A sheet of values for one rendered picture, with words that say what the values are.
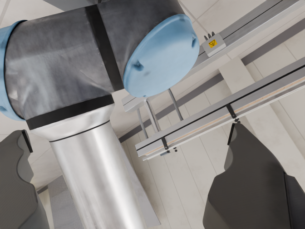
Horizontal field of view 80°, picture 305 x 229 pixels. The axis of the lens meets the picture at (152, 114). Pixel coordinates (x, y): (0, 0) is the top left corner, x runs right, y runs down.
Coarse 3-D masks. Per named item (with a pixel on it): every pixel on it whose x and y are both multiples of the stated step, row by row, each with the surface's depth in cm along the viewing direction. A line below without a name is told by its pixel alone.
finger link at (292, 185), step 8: (288, 176) 8; (288, 184) 7; (296, 184) 7; (288, 192) 7; (296, 192) 7; (304, 192) 7; (288, 200) 7; (296, 200) 7; (304, 200) 7; (288, 208) 6; (296, 208) 6; (304, 208) 6; (296, 216) 6; (304, 216) 6; (296, 224) 6; (304, 224) 6
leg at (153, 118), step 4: (148, 100) 145; (144, 104) 145; (148, 104) 143; (148, 108) 142; (152, 108) 144; (148, 112) 142; (152, 112) 141; (152, 116) 139; (152, 120) 139; (156, 120) 139; (152, 124) 139; (156, 124) 137; (156, 128) 136; (160, 128) 138; (156, 132) 136
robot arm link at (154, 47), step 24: (120, 0) 22; (144, 0) 22; (168, 0) 23; (96, 24) 21; (120, 24) 21; (144, 24) 21; (168, 24) 21; (120, 48) 21; (144, 48) 20; (168, 48) 20; (192, 48) 23; (120, 72) 23; (144, 72) 22; (168, 72) 25; (144, 96) 28
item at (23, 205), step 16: (0, 144) 10; (16, 144) 10; (0, 160) 8; (16, 160) 8; (0, 176) 8; (16, 176) 8; (32, 176) 10; (0, 192) 7; (16, 192) 7; (32, 192) 7; (0, 208) 6; (16, 208) 6; (32, 208) 6; (0, 224) 6; (16, 224) 6; (32, 224) 6; (48, 224) 7
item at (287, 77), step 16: (304, 64) 93; (272, 80) 99; (288, 80) 95; (304, 80) 101; (240, 96) 106; (256, 96) 102; (272, 96) 101; (208, 112) 114; (224, 112) 110; (240, 112) 107; (176, 128) 124; (192, 128) 118; (208, 128) 116; (144, 144) 135; (160, 144) 129; (176, 144) 125
